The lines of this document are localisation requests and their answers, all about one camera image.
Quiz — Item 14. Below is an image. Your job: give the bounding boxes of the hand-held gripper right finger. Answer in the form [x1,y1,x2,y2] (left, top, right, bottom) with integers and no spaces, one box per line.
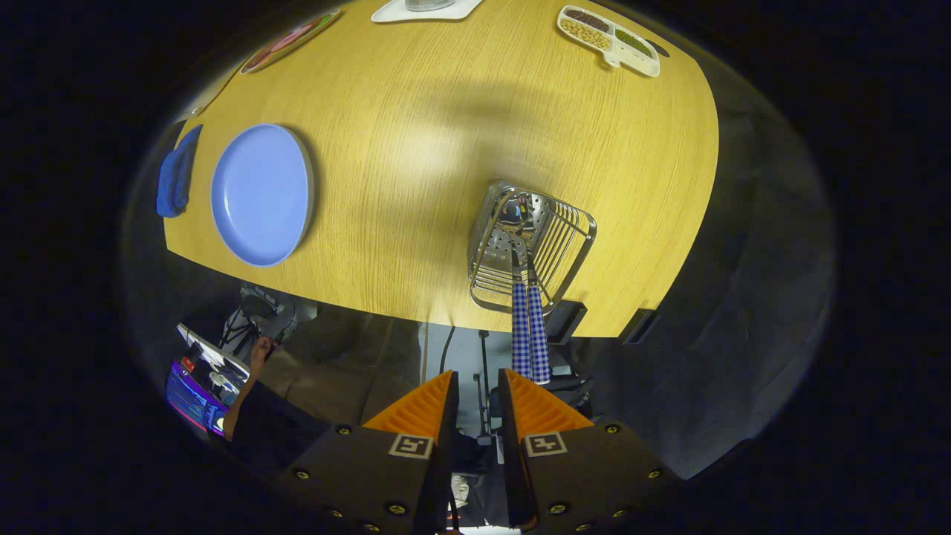
[498,369,681,535]

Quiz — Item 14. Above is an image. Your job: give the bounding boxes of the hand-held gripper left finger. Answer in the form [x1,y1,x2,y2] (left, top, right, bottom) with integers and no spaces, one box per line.
[275,370,459,535]

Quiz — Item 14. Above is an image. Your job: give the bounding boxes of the spoon with checkered handle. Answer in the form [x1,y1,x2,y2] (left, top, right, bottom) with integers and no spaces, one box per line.
[496,195,533,380]

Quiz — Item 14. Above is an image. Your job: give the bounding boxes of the fork with checkered handle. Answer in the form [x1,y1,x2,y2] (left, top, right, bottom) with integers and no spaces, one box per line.
[520,215,551,385]

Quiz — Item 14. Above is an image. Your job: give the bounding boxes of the glowing computer screen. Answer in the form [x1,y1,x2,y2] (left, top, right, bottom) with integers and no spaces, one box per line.
[165,360,227,435]

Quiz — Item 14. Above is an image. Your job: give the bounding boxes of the blue round plate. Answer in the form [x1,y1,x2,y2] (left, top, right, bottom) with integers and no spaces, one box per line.
[210,123,316,268]

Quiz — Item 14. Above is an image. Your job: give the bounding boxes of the blue folded towel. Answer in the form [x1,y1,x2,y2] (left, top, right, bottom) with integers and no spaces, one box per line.
[156,124,203,218]

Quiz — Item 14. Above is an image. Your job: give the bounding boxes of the white divided dish of beans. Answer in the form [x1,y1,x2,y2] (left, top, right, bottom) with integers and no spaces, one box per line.
[556,5,660,78]

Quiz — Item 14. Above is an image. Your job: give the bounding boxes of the grey plate of food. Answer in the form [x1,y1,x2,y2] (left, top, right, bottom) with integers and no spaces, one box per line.
[240,8,343,74]

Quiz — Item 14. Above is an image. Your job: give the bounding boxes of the white square coaster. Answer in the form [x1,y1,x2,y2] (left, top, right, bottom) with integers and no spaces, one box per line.
[371,0,484,23]

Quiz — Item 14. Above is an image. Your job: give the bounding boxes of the metal wire cutlery rack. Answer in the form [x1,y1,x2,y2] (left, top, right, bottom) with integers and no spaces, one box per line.
[467,180,597,314]

